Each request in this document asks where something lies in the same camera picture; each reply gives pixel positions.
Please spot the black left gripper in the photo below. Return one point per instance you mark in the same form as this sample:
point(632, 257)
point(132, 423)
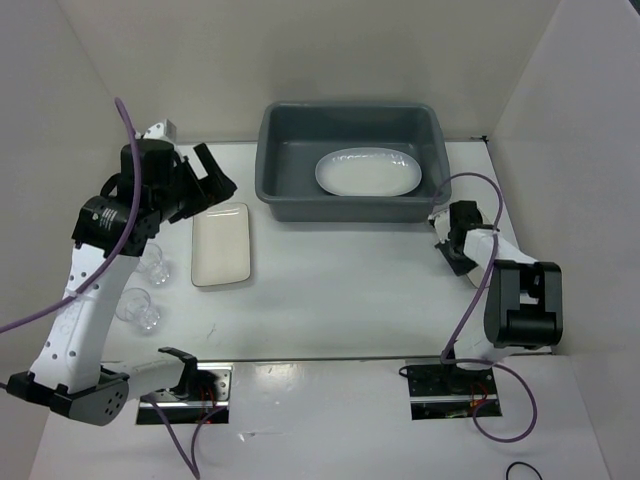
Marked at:
point(215, 187)

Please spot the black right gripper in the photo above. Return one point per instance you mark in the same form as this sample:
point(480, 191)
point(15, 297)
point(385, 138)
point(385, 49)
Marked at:
point(460, 269)

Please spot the large oval white plate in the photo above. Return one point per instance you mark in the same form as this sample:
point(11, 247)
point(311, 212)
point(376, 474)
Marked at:
point(368, 172)

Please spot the rectangular white plate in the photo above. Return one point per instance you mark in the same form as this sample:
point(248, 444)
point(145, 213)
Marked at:
point(221, 247)
point(475, 272)

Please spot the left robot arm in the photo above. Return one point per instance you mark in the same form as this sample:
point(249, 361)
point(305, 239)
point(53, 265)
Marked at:
point(155, 184)

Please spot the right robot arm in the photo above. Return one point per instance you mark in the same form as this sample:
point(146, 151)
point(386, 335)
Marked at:
point(517, 305)

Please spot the grey plastic bin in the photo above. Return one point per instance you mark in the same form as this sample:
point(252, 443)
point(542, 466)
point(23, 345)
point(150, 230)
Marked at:
point(294, 136)

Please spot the clear glass cup rear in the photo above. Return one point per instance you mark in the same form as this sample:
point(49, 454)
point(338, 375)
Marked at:
point(152, 266)

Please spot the clear glass cup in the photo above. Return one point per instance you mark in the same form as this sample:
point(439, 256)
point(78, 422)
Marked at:
point(152, 266)
point(136, 307)

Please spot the clear glass cup front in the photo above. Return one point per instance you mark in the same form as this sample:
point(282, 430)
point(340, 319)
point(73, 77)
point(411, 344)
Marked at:
point(136, 307)

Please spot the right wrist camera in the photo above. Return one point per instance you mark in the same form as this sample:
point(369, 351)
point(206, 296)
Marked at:
point(440, 222)

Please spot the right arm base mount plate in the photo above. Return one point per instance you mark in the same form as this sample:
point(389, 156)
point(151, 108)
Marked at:
point(441, 392)

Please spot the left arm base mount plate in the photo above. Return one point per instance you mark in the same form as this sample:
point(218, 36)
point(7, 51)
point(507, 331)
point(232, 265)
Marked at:
point(202, 400)

